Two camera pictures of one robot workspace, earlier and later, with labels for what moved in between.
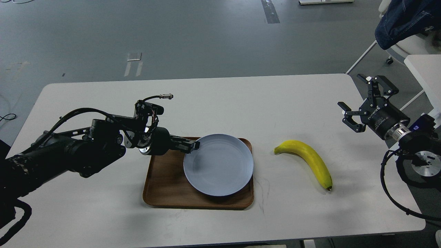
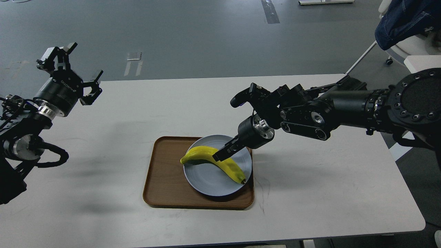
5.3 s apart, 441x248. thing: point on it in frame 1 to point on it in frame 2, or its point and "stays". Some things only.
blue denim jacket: (404, 19) stays
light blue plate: (222, 165) stays
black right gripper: (381, 115) to (254, 132)
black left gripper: (160, 143) to (62, 92)
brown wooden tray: (166, 186) stays
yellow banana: (304, 151) to (204, 153)
